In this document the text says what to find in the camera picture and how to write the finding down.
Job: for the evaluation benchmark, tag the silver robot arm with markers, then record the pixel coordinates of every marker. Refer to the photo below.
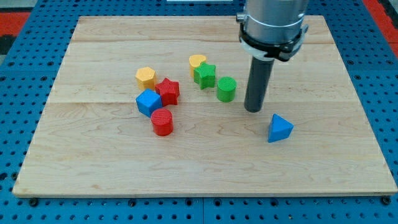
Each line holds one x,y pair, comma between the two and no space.
272,29

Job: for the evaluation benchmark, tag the blue triangle block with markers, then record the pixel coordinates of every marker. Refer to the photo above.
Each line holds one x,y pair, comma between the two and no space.
279,129

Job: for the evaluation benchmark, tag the green star block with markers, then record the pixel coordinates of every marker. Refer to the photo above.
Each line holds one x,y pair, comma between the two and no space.
205,75

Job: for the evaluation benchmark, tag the red star block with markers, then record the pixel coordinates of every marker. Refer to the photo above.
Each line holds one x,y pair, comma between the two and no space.
169,92

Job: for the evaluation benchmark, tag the green cylinder block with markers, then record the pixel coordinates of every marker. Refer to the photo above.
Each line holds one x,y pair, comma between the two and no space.
226,89

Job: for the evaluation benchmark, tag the red cylinder block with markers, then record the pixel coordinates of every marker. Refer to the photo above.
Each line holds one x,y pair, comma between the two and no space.
162,122

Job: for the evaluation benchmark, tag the blue cube block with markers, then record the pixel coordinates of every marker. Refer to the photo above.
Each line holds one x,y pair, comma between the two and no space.
148,101

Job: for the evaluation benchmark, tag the yellow heart block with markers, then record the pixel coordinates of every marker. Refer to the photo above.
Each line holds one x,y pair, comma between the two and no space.
195,61

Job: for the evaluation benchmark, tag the wooden board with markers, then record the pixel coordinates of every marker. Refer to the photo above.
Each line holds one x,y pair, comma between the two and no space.
92,141

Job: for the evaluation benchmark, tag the yellow hexagon block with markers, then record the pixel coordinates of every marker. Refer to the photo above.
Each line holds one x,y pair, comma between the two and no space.
146,78

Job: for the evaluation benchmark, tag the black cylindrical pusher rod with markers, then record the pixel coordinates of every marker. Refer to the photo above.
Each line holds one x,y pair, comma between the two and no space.
259,75

